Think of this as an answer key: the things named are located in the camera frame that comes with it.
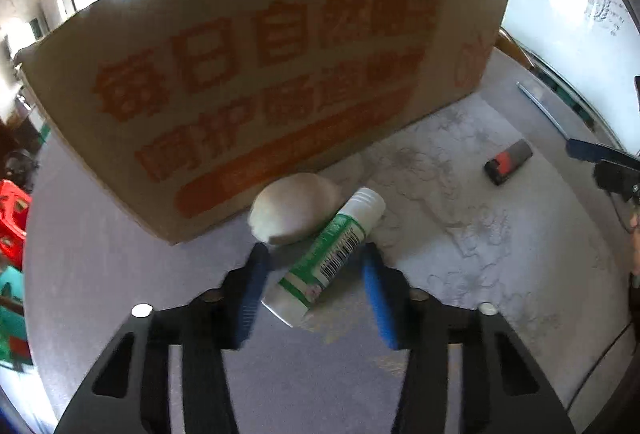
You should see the white round bun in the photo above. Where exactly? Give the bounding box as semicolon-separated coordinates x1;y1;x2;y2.
247;173;344;246

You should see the black red lighter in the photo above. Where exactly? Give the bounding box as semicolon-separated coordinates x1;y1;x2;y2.
484;139;533;186

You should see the green plastic stool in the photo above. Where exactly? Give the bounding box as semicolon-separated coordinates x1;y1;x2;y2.
1;265;34;372

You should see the red plastic stool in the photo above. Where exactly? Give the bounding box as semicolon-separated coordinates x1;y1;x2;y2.
0;180;32;272

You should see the white green glue stick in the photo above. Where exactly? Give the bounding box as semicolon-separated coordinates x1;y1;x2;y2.
262;187;386;327

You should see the brown cardboard box orange print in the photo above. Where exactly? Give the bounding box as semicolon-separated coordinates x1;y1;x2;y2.
16;0;508;243

